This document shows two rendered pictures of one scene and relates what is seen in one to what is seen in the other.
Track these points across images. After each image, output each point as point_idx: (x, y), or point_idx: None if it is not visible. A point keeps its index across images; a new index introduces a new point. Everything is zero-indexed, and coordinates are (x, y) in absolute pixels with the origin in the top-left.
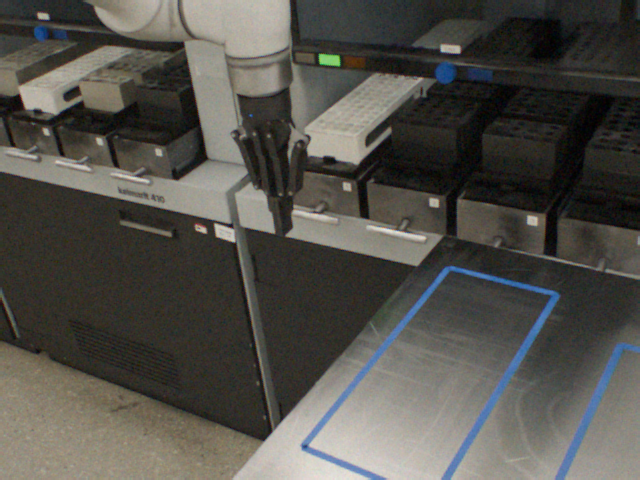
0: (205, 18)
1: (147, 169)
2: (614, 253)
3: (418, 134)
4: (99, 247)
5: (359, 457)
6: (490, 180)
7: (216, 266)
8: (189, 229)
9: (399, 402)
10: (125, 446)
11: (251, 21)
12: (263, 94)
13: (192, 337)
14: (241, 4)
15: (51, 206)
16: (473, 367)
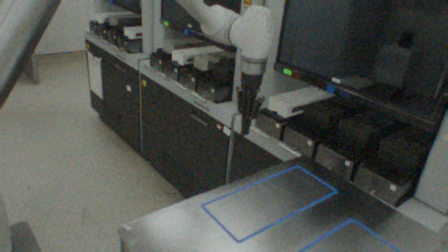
0: (236, 37)
1: (206, 96)
2: (378, 189)
3: (314, 113)
4: (180, 122)
5: (220, 217)
6: (336, 141)
7: (220, 144)
8: (214, 125)
9: (247, 204)
10: (163, 208)
11: (253, 43)
12: (250, 74)
13: (202, 171)
14: (251, 35)
15: (168, 100)
16: (284, 204)
